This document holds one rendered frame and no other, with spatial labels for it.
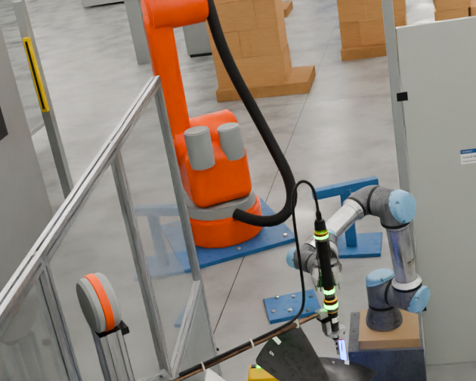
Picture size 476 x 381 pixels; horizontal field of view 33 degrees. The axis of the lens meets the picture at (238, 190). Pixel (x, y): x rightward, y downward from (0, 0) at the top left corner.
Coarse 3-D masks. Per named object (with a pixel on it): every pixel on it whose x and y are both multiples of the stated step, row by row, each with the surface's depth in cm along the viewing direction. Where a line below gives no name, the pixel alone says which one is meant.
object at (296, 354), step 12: (288, 336) 270; (300, 336) 271; (264, 348) 264; (276, 348) 266; (288, 348) 267; (300, 348) 269; (312, 348) 270; (264, 360) 262; (276, 360) 264; (288, 360) 265; (300, 360) 266; (312, 360) 268; (276, 372) 263; (288, 372) 264; (300, 372) 265; (312, 372) 266; (324, 372) 267
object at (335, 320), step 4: (316, 212) 246; (320, 212) 246; (316, 216) 246; (320, 216) 246; (316, 220) 247; (320, 220) 246; (324, 220) 247; (316, 224) 246; (320, 224) 246; (324, 224) 247; (316, 228) 247; (320, 228) 246; (324, 228) 247; (336, 312) 258; (332, 316) 258; (336, 316) 259; (332, 320) 259; (336, 320) 259; (332, 324) 260; (336, 324) 260; (332, 328) 260; (336, 328) 260
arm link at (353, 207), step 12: (360, 192) 307; (348, 204) 306; (360, 204) 305; (336, 216) 302; (348, 216) 302; (360, 216) 306; (336, 228) 298; (312, 240) 294; (288, 252) 293; (300, 252) 290; (312, 252) 289; (288, 264) 294
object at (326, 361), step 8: (320, 360) 295; (328, 360) 295; (336, 360) 296; (344, 360) 297; (328, 368) 290; (336, 368) 290; (344, 368) 290; (352, 368) 291; (360, 368) 293; (368, 368) 295; (328, 376) 286; (336, 376) 285; (344, 376) 285; (352, 376) 285; (360, 376) 286; (368, 376) 287
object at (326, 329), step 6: (318, 312) 257; (324, 312) 256; (318, 318) 258; (324, 318) 257; (330, 318) 257; (324, 324) 259; (330, 324) 259; (342, 324) 264; (324, 330) 260; (330, 330) 259; (342, 330) 260; (330, 336) 260; (336, 336) 259
